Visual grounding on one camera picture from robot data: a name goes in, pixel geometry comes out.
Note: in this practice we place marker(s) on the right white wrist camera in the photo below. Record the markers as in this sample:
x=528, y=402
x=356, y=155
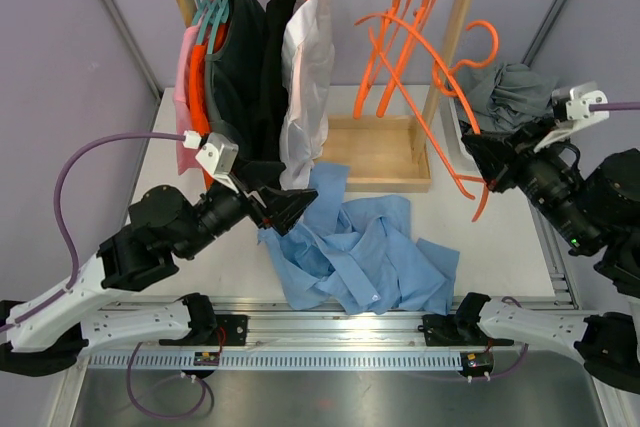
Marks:
x=572, y=112

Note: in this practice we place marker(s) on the grey shirt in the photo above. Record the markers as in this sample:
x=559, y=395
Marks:
x=505, y=96

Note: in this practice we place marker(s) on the orange hanger of grey shirt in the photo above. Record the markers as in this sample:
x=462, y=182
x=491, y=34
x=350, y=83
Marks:
x=384, y=41

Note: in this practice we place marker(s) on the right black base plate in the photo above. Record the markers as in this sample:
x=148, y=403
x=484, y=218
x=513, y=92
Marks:
x=442, y=331

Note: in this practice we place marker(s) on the orange hanger of plaid shirt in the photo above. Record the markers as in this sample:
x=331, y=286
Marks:
x=421, y=17

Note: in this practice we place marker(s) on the aluminium rail frame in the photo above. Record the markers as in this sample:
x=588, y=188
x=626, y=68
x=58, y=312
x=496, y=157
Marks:
x=350, y=319

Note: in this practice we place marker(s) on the light blue shirt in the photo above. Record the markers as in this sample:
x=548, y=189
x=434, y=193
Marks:
x=360, y=253

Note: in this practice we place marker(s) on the pink shirt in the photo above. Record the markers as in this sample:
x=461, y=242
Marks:
x=185, y=157

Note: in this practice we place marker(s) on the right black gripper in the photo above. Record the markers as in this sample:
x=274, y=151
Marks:
x=500, y=154

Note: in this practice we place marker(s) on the wooden clothes rack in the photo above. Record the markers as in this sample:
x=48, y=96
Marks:
x=388, y=154

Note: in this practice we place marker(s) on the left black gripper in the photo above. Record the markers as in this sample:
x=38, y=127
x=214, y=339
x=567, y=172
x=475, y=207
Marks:
x=283, y=206

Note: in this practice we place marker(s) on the dark grey t-shirt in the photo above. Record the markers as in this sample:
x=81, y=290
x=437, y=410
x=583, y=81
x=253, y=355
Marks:
x=232, y=78

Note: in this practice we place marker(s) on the white plastic basket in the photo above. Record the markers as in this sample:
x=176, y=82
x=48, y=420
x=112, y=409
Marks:
x=456, y=146

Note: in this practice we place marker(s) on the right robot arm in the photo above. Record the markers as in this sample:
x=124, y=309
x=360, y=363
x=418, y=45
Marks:
x=597, y=215

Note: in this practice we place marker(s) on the orange shirt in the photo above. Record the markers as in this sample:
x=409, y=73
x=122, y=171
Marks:
x=196, y=91

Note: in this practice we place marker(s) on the white slotted cable duct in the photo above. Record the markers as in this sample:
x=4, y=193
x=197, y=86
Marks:
x=239, y=360

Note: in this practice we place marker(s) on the black shirt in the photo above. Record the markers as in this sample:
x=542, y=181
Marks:
x=273, y=96

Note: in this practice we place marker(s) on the white shirt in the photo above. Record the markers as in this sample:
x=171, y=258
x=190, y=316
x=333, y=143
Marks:
x=307, y=56

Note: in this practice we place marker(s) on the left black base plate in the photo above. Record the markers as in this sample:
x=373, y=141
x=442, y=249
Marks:
x=232, y=330

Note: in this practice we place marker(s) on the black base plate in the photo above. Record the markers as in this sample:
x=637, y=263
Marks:
x=232, y=330
x=442, y=331

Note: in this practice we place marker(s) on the orange hanger of blue shirt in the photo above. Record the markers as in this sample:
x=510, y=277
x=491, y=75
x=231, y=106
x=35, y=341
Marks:
x=445, y=82

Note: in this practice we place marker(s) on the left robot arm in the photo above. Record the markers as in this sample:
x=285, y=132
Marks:
x=51, y=334

